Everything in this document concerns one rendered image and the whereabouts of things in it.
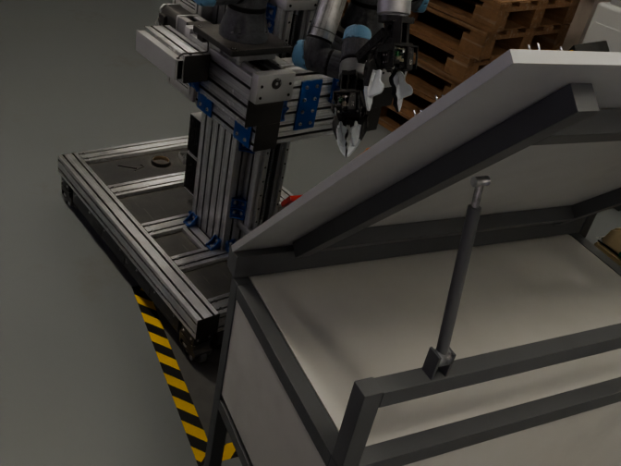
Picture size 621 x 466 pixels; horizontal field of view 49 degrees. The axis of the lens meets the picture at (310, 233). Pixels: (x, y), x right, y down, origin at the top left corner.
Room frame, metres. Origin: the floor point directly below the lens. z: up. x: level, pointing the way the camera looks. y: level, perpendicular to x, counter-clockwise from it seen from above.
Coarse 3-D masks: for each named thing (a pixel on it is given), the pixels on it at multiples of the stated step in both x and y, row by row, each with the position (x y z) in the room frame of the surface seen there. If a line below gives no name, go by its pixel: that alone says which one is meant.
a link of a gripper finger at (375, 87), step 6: (372, 72) 1.51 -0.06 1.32; (378, 72) 1.50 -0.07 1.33; (372, 78) 1.50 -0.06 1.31; (378, 78) 1.49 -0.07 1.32; (372, 84) 1.50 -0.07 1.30; (378, 84) 1.48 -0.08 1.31; (366, 90) 1.49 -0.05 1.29; (372, 90) 1.48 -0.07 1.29; (378, 90) 1.47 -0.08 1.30; (366, 96) 1.48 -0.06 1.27; (372, 96) 1.48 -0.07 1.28; (366, 102) 1.48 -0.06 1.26
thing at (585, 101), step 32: (576, 96) 0.87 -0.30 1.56; (512, 128) 0.94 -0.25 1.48; (544, 128) 0.89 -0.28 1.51; (576, 128) 0.96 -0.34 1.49; (608, 128) 1.00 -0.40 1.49; (448, 160) 1.03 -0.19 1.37; (480, 160) 0.97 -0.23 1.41; (384, 192) 1.15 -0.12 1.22; (416, 192) 1.07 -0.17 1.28; (608, 192) 1.73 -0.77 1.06; (352, 224) 1.21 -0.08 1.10; (416, 224) 1.51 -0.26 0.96; (448, 224) 1.56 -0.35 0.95; (480, 224) 1.61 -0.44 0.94; (512, 224) 1.66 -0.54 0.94; (544, 224) 1.76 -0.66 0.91
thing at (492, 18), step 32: (448, 0) 4.57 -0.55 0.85; (480, 0) 4.09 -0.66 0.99; (512, 0) 4.13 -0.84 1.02; (544, 0) 4.36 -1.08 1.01; (576, 0) 4.64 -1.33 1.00; (416, 32) 4.33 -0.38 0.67; (448, 32) 4.46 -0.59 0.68; (480, 32) 4.04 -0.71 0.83; (512, 32) 4.20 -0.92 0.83; (544, 32) 4.47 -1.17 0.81; (448, 64) 4.11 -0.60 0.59; (480, 64) 4.10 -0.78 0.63; (416, 96) 4.61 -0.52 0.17
